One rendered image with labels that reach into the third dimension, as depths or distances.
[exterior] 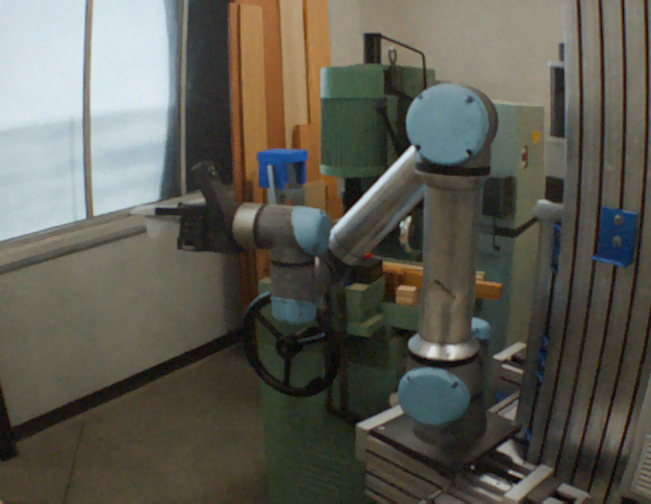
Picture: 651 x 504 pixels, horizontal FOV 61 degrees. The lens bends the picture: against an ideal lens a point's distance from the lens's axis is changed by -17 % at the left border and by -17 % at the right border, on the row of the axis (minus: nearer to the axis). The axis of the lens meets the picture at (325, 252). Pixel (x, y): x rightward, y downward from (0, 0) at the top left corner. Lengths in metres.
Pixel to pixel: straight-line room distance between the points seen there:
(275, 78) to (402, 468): 2.60
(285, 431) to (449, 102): 1.36
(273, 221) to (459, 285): 0.31
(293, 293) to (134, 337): 2.12
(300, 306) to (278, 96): 2.55
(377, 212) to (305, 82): 2.69
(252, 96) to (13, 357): 1.79
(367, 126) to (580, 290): 0.83
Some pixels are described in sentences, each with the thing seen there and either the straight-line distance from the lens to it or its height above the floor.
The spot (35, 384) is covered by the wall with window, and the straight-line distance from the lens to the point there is 2.83.
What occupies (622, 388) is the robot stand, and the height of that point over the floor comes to 0.96.
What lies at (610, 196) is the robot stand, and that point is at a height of 1.30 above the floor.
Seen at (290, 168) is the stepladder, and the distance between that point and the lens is 2.79.
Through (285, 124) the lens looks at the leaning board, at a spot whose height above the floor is 1.22.
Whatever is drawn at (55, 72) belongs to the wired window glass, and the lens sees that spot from 2.77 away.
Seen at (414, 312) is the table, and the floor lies 0.89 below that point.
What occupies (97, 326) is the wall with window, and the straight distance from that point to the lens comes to 2.96.
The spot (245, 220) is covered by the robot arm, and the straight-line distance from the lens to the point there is 1.07.
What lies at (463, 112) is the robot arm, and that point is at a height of 1.42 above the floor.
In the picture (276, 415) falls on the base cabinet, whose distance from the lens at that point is 2.00.
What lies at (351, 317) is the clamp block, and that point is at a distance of 1.62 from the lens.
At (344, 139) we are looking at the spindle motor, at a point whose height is 1.30.
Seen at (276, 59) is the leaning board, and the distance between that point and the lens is 3.54.
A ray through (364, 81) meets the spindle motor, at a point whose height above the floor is 1.46.
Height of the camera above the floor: 1.46
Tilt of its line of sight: 15 degrees down
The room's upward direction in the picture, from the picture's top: straight up
